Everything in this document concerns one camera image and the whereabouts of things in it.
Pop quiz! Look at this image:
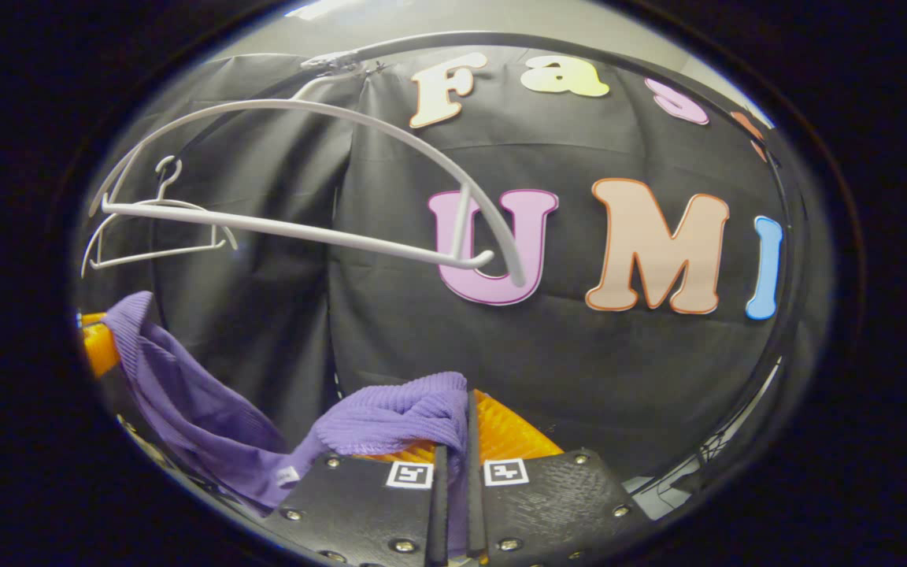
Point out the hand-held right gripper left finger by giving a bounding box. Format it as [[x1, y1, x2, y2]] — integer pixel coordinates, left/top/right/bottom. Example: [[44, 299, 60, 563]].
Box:
[[265, 439, 449, 567]]

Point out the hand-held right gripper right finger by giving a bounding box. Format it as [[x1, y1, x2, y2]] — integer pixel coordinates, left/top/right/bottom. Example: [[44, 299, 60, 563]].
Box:
[[465, 389, 651, 567]]

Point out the purple ribbed shirt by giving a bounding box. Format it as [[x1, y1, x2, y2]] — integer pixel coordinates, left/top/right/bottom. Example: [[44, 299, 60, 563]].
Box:
[[102, 291, 472, 513]]

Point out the white plastic hanger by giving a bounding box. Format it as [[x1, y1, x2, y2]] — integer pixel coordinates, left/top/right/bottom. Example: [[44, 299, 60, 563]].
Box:
[[80, 155, 240, 278]]

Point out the white hanger with taped hook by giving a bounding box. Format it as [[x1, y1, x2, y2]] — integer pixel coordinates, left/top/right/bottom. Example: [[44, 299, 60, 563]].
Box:
[[88, 51, 531, 289]]

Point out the black metal clothes rack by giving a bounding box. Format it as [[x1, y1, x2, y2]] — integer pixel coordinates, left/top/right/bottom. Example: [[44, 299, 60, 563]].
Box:
[[146, 30, 816, 497]]

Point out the black backdrop cloth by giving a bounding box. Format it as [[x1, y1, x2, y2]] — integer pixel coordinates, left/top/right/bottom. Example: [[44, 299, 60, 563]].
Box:
[[72, 43, 816, 505]]

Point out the ceiling light panel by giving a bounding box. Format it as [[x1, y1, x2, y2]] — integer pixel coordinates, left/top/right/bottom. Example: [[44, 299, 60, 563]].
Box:
[[288, 0, 346, 20]]

